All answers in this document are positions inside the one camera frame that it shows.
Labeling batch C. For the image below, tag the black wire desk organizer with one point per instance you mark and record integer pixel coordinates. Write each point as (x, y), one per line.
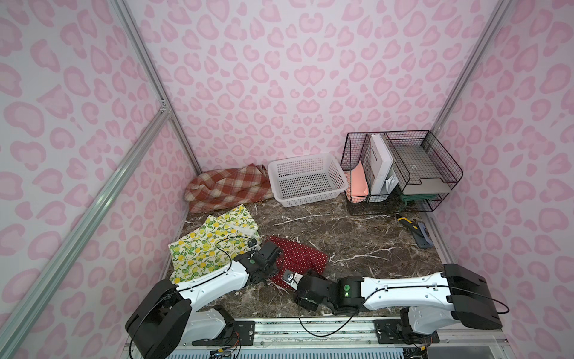
(356, 150)

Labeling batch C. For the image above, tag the grey paper tray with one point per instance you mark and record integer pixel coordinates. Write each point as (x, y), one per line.
(422, 171)

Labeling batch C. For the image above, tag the red polka dot skirt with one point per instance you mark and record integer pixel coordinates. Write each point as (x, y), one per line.
(296, 257)

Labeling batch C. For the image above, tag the white plastic basket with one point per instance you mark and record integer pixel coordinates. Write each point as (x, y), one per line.
(306, 179)

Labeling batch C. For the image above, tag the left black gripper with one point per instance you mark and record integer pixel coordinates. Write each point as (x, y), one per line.
(273, 253)

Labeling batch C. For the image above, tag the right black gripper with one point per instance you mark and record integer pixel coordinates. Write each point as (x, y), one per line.
(300, 283)

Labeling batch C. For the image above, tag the yellow black utility knife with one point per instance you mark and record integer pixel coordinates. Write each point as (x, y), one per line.
(418, 231)

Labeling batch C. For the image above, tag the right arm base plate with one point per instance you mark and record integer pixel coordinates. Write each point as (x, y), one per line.
(390, 331)

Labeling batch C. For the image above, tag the aluminium frame rail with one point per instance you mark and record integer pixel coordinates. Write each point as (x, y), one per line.
(339, 337)

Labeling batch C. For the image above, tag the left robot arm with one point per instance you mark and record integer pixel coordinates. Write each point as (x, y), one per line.
(172, 315)

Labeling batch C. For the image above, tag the red plaid skirt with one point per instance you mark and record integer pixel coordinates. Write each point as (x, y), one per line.
(228, 188)

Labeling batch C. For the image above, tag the lemon print skirt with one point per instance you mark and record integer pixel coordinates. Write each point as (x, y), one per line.
(213, 245)

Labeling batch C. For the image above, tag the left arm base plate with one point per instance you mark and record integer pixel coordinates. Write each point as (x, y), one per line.
(216, 327)

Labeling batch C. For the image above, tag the pink folder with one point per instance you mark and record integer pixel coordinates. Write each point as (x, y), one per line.
(358, 189)

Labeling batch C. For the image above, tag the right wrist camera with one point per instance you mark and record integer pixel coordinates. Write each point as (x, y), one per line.
(291, 278)

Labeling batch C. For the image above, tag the white book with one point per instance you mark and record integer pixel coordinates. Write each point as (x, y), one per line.
(380, 166)

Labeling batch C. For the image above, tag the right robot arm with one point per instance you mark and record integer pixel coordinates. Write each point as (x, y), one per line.
(428, 303)

